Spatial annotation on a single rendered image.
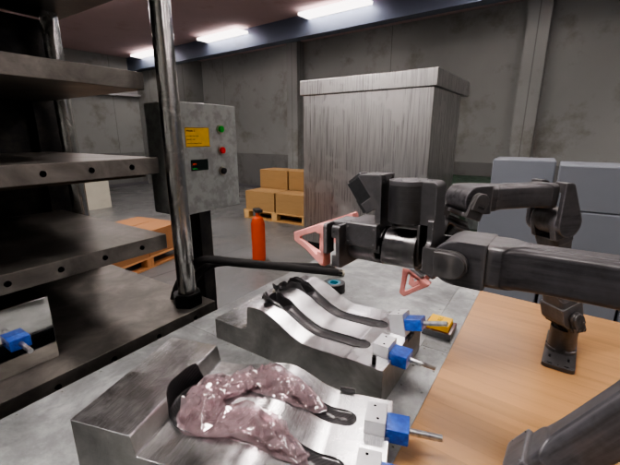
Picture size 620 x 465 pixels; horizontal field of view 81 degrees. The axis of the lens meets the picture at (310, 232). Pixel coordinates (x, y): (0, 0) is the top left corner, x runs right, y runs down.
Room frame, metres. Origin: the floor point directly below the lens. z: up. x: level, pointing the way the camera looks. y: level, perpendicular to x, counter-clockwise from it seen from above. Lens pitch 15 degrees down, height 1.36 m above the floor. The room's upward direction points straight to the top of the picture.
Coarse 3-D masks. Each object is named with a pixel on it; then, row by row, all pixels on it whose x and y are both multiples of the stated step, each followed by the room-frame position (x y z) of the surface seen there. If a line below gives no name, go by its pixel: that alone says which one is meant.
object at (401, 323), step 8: (392, 312) 0.82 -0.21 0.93; (400, 312) 0.81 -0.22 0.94; (408, 312) 0.82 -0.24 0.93; (392, 320) 0.79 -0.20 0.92; (400, 320) 0.78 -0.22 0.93; (408, 320) 0.78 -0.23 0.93; (416, 320) 0.77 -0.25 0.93; (424, 320) 0.79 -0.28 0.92; (392, 328) 0.79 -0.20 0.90; (400, 328) 0.78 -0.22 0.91; (408, 328) 0.78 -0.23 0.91; (416, 328) 0.77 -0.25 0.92
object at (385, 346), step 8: (384, 336) 0.73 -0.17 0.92; (376, 344) 0.70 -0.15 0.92; (384, 344) 0.70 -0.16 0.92; (392, 344) 0.70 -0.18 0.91; (376, 352) 0.70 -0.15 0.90; (384, 352) 0.69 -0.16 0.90; (392, 352) 0.68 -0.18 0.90; (400, 352) 0.68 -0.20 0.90; (408, 352) 0.68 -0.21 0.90; (392, 360) 0.68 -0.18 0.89; (400, 360) 0.67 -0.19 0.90; (408, 360) 0.67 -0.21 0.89; (416, 360) 0.67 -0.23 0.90; (432, 368) 0.65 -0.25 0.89
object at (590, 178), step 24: (504, 168) 2.63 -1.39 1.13; (528, 168) 2.55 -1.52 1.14; (552, 168) 2.48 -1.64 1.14; (576, 168) 2.08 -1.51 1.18; (600, 168) 2.02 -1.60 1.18; (600, 192) 2.01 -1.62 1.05; (504, 216) 2.25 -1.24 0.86; (600, 216) 1.99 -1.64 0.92; (528, 240) 2.18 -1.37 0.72; (576, 240) 2.04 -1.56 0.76; (600, 240) 1.98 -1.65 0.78; (600, 312) 1.94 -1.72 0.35
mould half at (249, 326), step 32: (288, 288) 0.96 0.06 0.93; (320, 288) 0.98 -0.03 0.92; (224, 320) 0.91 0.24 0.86; (256, 320) 0.83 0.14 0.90; (288, 320) 0.81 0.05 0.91; (320, 320) 0.85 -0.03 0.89; (384, 320) 0.85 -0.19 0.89; (256, 352) 0.83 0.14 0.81; (288, 352) 0.78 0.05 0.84; (320, 352) 0.73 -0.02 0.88; (352, 352) 0.71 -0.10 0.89; (416, 352) 0.84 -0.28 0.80; (352, 384) 0.68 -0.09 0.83; (384, 384) 0.65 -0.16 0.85
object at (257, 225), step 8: (256, 208) 3.77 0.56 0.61; (256, 216) 3.69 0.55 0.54; (256, 224) 3.65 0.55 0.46; (264, 224) 3.70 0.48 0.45; (256, 232) 3.64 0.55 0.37; (264, 232) 3.69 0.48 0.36; (256, 240) 3.65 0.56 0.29; (264, 240) 3.69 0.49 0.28; (256, 248) 3.65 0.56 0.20; (264, 248) 3.68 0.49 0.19; (256, 256) 3.65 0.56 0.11; (264, 256) 3.68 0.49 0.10
